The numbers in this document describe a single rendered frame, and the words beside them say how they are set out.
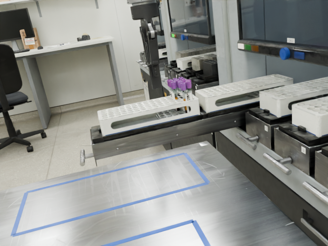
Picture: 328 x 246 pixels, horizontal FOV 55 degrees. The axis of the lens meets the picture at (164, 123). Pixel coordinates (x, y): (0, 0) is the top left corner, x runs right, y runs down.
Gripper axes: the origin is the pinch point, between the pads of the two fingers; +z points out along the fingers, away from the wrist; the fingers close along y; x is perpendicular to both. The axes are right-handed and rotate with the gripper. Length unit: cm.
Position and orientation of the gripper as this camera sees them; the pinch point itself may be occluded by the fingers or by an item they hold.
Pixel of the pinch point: (154, 76)
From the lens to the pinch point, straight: 94.0
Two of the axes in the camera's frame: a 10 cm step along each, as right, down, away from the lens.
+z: 1.5, 9.3, 3.4
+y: 2.4, 3.0, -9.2
